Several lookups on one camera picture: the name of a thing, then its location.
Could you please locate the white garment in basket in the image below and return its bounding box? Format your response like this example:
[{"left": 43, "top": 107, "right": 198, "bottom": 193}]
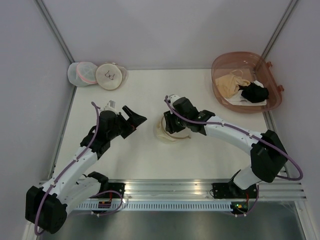
[{"left": 225, "top": 81, "right": 268, "bottom": 107}]

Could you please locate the white pink-trim mesh laundry bag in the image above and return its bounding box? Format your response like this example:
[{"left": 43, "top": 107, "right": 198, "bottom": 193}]
[{"left": 67, "top": 61, "right": 98, "bottom": 87}]

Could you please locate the brown translucent plastic basket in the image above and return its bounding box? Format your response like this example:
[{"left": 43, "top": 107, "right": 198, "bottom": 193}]
[{"left": 211, "top": 51, "right": 284, "bottom": 114}]

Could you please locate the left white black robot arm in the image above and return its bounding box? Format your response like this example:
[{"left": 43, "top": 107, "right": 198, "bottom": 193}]
[{"left": 25, "top": 101, "right": 147, "bottom": 236}]

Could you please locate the right aluminium frame post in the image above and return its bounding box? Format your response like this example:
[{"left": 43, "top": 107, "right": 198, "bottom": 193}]
[{"left": 261, "top": 0, "right": 300, "bottom": 60}]

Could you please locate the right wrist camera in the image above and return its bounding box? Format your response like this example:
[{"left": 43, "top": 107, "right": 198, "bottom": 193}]
[{"left": 167, "top": 94, "right": 181, "bottom": 104}]

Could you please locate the white slotted cable duct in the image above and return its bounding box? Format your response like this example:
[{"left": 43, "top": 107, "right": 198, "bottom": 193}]
[{"left": 75, "top": 200, "right": 232, "bottom": 212}]

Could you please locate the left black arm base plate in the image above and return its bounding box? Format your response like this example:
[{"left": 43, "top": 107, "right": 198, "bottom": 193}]
[{"left": 90, "top": 182, "right": 126, "bottom": 200}]

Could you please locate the left aluminium frame post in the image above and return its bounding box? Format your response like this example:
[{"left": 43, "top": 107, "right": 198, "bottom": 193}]
[{"left": 33, "top": 0, "right": 75, "bottom": 64}]

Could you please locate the beige mesh bag at back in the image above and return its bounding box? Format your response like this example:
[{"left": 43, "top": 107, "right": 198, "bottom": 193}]
[{"left": 95, "top": 62, "right": 129, "bottom": 91}]

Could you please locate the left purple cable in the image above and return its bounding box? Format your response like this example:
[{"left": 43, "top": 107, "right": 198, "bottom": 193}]
[{"left": 33, "top": 101, "right": 127, "bottom": 236}]

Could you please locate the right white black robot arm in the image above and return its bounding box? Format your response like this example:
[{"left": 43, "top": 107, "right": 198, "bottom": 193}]
[{"left": 163, "top": 94, "right": 287, "bottom": 198}]

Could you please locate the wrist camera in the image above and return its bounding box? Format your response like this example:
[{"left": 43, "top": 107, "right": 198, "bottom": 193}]
[
  {"left": 100, "top": 100, "right": 117, "bottom": 113},
  {"left": 167, "top": 94, "right": 181, "bottom": 104}
]

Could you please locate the beige bra in basket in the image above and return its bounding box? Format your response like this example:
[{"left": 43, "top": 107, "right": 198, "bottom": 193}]
[{"left": 215, "top": 69, "right": 251, "bottom": 99}]

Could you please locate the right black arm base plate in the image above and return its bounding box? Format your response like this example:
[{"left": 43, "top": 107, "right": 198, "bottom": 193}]
[{"left": 211, "top": 175, "right": 258, "bottom": 200}]

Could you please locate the beige round mesh laundry bag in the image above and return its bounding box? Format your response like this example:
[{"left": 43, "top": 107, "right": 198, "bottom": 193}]
[{"left": 153, "top": 116, "right": 192, "bottom": 144}]

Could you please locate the aluminium frame post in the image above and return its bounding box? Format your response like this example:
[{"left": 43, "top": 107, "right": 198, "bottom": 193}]
[
  {"left": 33, "top": 0, "right": 75, "bottom": 64},
  {"left": 261, "top": 0, "right": 300, "bottom": 60}
]

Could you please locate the black garment in basket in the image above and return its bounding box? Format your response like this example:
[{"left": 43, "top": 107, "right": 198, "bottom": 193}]
[{"left": 239, "top": 82, "right": 269, "bottom": 103}]

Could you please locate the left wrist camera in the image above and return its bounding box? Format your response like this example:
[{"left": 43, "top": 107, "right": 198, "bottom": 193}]
[{"left": 100, "top": 100, "right": 117, "bottom": 113}]

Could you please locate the aluminium front rail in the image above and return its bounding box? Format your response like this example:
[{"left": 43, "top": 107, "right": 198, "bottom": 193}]
[{"left": 109, "top": 178, "right": 307, "bottom": 202}]

